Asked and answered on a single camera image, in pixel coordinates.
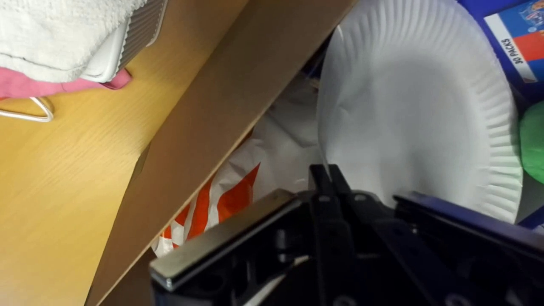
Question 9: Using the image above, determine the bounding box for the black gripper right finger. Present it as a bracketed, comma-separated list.
[327, 162, 450, 306]

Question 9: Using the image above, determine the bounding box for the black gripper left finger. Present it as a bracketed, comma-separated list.
[308, 162, 346, 306]

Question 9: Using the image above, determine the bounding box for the white paper plate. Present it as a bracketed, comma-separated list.
[315, 0, 526, 225]

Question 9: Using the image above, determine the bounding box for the white orange plastic bag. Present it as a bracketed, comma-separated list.
[150, 74, 331, 259]

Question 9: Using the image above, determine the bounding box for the blue cardboard box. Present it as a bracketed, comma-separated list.
[84, 0, 544, 306]

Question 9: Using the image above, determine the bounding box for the grey ribbed block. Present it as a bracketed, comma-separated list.
[116, 0, 171, 69]

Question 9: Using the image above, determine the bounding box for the pink cloth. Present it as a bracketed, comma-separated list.
[0, 66, 135, 101]

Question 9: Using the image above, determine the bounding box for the white towel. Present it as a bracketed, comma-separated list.
[0, 0, 155, 84]

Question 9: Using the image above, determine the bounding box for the white wire hanger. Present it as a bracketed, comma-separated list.
[0, 94, 57, 123]

